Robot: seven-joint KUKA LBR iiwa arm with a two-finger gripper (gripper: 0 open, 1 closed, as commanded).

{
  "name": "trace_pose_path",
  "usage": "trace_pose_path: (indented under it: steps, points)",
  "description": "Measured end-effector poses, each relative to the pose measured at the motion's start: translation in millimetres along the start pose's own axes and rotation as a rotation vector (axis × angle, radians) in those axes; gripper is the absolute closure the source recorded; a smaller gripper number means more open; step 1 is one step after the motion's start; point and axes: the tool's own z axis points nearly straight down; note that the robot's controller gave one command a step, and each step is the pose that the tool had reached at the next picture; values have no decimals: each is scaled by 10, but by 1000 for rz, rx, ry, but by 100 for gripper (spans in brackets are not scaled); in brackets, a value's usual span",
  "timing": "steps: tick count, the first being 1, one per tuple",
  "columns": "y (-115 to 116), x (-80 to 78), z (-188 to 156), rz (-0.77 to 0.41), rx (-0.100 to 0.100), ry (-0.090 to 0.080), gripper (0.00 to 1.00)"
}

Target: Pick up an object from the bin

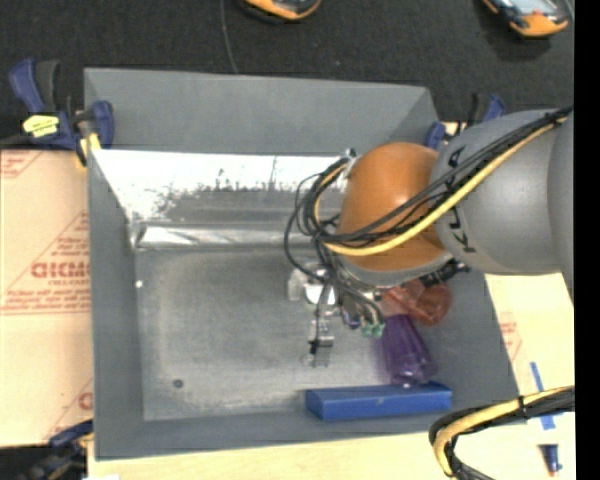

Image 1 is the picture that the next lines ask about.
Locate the blue flat block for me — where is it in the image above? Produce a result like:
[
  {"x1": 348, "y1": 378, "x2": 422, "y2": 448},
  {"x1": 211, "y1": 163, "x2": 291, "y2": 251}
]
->
[{"x1": 304, "y1": 381, "x2": 454, "y2": 423}]

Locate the clear purple plastic cup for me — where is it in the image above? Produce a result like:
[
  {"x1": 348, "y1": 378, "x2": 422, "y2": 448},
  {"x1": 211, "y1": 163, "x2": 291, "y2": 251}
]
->
[{"x1": 378, "y1": 314, "x2": 439, "y2": 389}]

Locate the grey metal bin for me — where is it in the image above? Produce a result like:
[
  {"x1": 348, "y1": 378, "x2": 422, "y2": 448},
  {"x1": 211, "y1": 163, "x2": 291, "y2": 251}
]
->
[{"x1": 82, "y1": 67, "x2": 525, "y2": 460}]

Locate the clear red plastic cup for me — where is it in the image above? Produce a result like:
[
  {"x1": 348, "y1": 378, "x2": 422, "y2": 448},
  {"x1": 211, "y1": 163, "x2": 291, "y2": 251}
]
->
[{"x1": 381, "y1": 279, "x2": 454, "y2": 327}]

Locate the brown cardboard board, red print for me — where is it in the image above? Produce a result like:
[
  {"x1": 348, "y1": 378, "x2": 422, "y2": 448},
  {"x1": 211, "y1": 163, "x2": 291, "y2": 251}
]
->
[{"x1": 0, "y1": 121, "x2": 575, "y2": 450}]

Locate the black cylinder on white bracket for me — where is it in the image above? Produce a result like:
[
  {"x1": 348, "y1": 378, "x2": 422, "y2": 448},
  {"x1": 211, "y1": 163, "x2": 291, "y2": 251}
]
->
[{"x1": 418, "y1": 260, "x2": 471, "y2": 290}]

